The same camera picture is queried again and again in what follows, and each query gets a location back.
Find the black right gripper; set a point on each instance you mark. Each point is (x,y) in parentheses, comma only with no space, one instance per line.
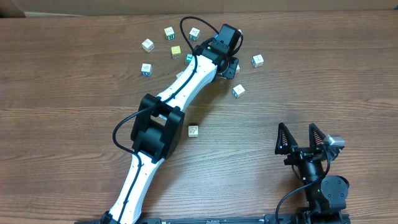
(302,152)

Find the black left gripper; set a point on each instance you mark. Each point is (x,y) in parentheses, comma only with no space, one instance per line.
(232,69)

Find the cream turtle wooden block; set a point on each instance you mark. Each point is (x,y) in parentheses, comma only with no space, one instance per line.
(237,69)

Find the cream block red letter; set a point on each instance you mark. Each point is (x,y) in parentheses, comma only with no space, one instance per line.
(146,69)

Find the green R wooden block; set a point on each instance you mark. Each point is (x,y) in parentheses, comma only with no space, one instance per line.
(193,131)

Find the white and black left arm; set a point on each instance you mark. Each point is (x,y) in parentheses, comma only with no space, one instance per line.
(159,122)

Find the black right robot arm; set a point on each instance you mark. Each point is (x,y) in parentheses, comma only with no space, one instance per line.
(326,194)

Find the mint green top block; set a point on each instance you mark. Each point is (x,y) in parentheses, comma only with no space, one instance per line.
(188,59)

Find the teal letter wooden block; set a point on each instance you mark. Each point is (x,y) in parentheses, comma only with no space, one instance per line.
(194,34)

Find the cream umbrella block far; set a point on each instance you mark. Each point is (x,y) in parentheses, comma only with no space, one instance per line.
(257,61)

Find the cream umbrella block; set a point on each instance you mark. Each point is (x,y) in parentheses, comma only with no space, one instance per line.
(238,91)
(257,61)

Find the yellow top wooden block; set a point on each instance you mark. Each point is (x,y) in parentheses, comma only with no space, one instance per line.
(176,52)

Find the cream umbrella block near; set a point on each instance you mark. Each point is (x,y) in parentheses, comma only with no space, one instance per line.
(238,91)

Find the green H wooden block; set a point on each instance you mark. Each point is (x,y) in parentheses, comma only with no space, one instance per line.
(169,33)

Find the small cream block far left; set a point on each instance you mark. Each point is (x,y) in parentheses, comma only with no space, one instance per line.
(148,45)

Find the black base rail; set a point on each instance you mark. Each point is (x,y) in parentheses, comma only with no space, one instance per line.
(267,219)

